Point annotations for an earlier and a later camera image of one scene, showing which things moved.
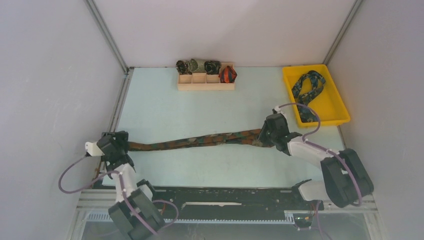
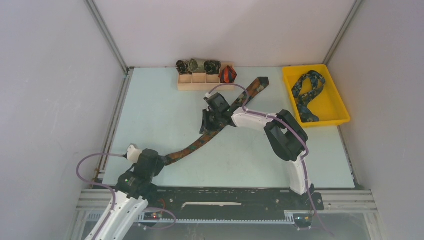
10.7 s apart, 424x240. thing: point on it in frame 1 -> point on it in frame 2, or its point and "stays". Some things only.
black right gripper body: (266, 136) -> (212, 120)
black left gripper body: (121, 140) -> (160, 163)
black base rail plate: (230, 203) stays
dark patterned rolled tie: (182, 67) stays
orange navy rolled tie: (227, 74) stays
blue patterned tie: (309, 84) stays
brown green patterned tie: (247, 137) -> (252, 93)
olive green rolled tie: (197, 66) stays
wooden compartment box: (202, 81) stays
